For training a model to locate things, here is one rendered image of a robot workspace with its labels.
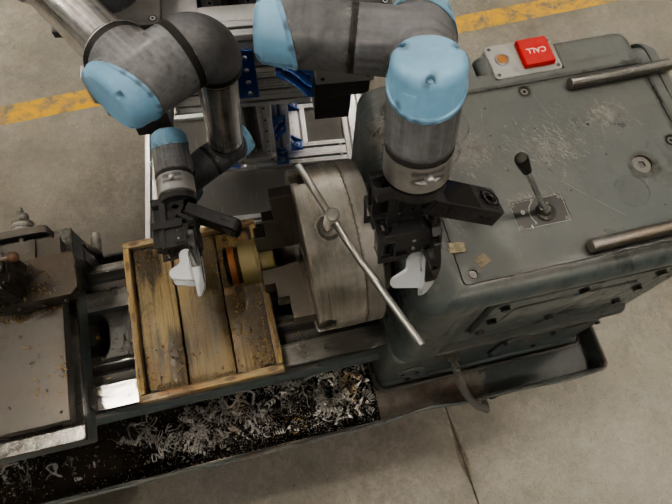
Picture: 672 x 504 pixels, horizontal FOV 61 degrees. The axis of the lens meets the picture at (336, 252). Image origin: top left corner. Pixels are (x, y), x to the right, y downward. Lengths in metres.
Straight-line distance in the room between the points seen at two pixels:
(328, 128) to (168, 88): 1.41
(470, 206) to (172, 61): 0.50
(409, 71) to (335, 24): 0.13
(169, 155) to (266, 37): 0.60
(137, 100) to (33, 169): 1.80
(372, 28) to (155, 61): 0.40
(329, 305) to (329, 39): 0.50
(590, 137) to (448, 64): 0.61
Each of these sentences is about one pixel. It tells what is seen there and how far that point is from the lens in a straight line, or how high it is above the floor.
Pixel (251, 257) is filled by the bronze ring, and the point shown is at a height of 1.12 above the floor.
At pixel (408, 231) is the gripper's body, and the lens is 0.68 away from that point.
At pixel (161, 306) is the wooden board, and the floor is 0.88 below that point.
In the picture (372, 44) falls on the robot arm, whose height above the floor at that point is 1.63.
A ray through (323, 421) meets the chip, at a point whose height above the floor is 0.56.
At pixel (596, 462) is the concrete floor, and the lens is 2.31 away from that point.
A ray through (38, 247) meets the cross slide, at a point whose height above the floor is 0.96.
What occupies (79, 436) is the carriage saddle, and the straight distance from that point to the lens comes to 1.26.
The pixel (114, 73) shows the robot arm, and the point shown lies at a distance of 0.92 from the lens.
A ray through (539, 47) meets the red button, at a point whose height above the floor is 1.27.
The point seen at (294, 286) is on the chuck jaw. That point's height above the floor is 1.10.
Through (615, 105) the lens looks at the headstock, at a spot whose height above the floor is 1.26.
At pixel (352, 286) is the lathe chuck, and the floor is 1.18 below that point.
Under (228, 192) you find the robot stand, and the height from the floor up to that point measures 0.21.
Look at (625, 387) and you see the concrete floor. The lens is 2.40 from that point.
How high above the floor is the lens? 2.10
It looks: 68 degrees down
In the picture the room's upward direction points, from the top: 5 degrees clockwise
